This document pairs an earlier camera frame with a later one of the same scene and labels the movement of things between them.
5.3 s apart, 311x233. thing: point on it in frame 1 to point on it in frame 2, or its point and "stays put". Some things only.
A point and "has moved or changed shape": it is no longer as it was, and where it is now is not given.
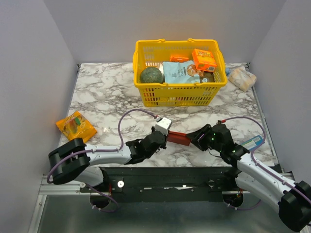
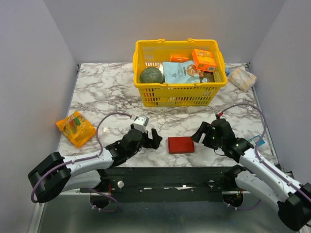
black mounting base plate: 166,184 stays put
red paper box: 179,138 has moved or changed shape
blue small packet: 252,142 stays put
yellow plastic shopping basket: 154,54 stays put
